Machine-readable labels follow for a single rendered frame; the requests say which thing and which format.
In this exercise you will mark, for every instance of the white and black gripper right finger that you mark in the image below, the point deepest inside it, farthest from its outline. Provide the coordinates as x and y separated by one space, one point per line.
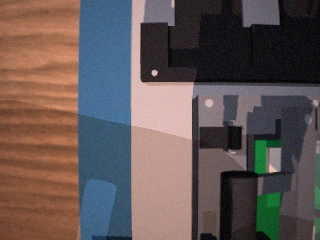
260 235

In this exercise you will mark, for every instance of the green circuit board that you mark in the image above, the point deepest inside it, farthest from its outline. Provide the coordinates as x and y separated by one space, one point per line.
267 159

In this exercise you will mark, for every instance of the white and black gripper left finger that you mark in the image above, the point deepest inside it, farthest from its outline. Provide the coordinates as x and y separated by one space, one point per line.
207 236

